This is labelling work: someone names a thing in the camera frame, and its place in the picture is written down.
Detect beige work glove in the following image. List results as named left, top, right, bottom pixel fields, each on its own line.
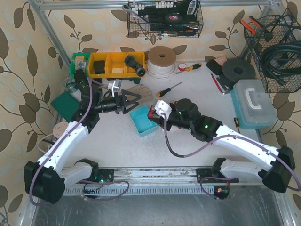
left=128, top=84, right=153, bottom=104

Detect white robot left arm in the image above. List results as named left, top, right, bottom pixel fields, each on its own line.
left=24, top=81, right=152, bottom=206

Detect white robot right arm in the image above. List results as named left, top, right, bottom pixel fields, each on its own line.
left=147, top=98, right=301, bottom=193

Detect teal spring tray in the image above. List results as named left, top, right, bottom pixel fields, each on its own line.
left=129, top=106, right=157, bottom=137

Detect orange black small screwdriver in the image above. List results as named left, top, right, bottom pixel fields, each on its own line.
left=157, top=82, right=182, bottom=97

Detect yellow storage bins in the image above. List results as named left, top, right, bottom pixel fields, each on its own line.
left=88, top=51, right=146, bottom=80

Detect black pipe fitting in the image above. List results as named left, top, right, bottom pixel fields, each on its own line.
left=125, top=56, right=146, bottom=77

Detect black box in bin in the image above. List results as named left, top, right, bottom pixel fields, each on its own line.
left=93, top=60, right=105, bottom=74

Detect black green device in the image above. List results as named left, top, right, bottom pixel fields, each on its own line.
left=74, top=69, right=90, bottom=95

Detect red tape roll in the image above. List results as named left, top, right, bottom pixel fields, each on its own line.
left=178, top=63, right=186, bottom=72

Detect dark steel hex key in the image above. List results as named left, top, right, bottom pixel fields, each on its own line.
left=216, top=78, right=232, bottom=94

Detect glass jar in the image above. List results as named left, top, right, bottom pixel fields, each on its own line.
left=64, top=77, right=77, bottom=93

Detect green notebook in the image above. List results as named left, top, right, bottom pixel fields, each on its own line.
left=51, top=92, right=79, bottom=122

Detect green storage bin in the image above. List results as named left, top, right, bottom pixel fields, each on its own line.
left=69, top=53, right=91, bottom=78

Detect black rectangular case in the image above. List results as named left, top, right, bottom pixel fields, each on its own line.
left=206, top=59, right=222, bottom=76

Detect black yellow precision screwdriver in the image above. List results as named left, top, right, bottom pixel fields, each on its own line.
left=234, top=117, right=239, bottom=128

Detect teal plastic toolbox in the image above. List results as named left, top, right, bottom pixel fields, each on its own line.
left=230, top=79, right=277, bottom=129

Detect red handled hex key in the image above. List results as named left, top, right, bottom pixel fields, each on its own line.
left=210, top=73, right=230, bottom=95

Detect yellow black handle screwdriver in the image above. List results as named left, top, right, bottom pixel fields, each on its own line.
left=176, top=63, right=202, bottom=74

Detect white cable spool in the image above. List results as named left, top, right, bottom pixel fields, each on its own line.
left=147, top=46, right=176, bottom=79

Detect wire basket with tools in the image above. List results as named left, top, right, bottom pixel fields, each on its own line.
left=122, top=0, right=203, bottom=40

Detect orange handled pliers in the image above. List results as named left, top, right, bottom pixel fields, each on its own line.
left=239, top=16, right=263, bottom=35

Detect wire basket with hoses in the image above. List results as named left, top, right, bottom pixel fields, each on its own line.
left=244, top=14, right=301, bottom=93

